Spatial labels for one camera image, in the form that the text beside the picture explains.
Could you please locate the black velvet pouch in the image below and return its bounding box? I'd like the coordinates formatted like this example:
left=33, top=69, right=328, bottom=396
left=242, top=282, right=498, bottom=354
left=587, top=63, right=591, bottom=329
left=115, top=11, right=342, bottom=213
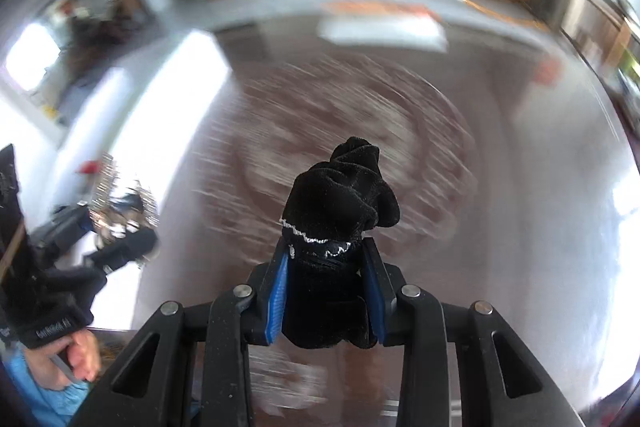
left=277, top=136, right=401, bottom=350

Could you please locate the wooden slatted chair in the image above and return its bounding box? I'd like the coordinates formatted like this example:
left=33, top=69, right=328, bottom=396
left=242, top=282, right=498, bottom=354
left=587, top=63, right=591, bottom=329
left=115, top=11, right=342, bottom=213
left=560, top=0, right=633, bottom=68

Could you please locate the person's left hand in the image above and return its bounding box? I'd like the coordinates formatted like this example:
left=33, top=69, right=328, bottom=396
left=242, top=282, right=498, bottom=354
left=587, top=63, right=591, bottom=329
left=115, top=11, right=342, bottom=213
left=27, top=329, right=103, bottom=390

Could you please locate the flat white box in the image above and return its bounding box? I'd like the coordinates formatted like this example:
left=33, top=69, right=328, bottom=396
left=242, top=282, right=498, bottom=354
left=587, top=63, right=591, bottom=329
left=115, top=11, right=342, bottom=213
left=317, top=2, right=448, bottom=52

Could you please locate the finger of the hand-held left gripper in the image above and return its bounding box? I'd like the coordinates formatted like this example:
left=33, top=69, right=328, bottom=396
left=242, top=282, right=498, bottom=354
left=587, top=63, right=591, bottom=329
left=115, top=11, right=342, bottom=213
left=50, top=204, right=101, bottom=250
left=84, top=227, right=159, bottom=277

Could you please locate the person's left forearm blue sleeve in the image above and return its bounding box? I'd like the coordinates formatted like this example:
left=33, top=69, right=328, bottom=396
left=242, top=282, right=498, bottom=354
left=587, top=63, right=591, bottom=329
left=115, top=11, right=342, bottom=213
left=0, top=347, right=91, bottom=427

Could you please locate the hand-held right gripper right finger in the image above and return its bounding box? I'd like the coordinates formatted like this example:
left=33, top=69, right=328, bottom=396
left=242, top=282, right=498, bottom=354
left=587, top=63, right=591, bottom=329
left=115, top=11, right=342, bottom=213
left=361, top=238, right=586, bottom=427

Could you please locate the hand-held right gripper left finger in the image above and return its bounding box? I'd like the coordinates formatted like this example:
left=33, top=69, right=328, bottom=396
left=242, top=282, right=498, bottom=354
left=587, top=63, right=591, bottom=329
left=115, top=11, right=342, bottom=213
left=92, top=252, right=291, bottom=427

